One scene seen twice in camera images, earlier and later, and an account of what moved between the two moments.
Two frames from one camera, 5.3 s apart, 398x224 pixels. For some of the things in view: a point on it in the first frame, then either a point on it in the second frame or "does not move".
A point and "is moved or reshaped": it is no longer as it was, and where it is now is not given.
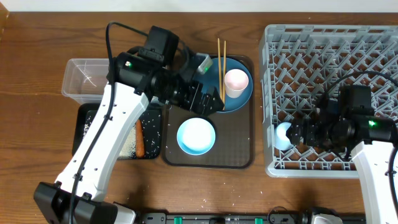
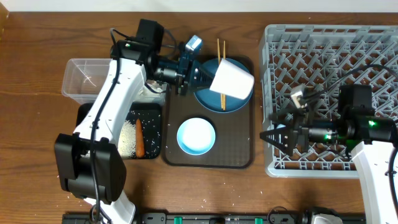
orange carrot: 139,144 does not move
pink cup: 236,81 is moved or reshaped
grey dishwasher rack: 300,66 does not move
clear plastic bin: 84,79 does not move
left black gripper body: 185,91 -> 179,75
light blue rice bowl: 196,136 does not move
